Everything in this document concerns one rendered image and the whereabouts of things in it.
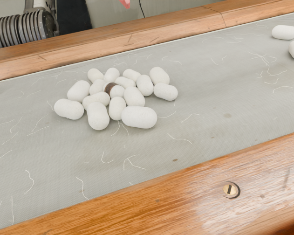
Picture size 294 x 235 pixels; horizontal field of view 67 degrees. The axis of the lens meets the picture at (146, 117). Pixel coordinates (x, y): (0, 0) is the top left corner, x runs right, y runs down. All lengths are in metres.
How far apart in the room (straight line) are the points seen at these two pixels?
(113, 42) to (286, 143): 0.33
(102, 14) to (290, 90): 2.16
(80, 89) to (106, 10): 2.09
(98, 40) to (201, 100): 0.25
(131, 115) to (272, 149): 0.12
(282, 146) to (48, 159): 0.19
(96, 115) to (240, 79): 0.18
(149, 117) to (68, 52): 0.26
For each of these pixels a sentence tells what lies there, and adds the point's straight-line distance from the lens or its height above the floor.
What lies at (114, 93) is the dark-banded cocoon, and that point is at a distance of 0.27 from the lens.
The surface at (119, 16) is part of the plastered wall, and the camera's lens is 2.39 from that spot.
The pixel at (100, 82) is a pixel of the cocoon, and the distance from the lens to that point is 0.29.
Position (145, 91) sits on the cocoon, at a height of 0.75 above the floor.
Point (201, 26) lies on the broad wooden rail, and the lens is 0.48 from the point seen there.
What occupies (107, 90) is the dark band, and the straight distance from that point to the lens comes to 0.27.
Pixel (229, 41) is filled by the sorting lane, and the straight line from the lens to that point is 0.43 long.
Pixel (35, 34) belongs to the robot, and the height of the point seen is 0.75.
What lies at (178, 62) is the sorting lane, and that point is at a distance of 0.36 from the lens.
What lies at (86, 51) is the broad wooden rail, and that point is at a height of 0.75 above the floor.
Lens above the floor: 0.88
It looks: 37 degrees down
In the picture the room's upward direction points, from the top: 9 degrees counter-clockwise
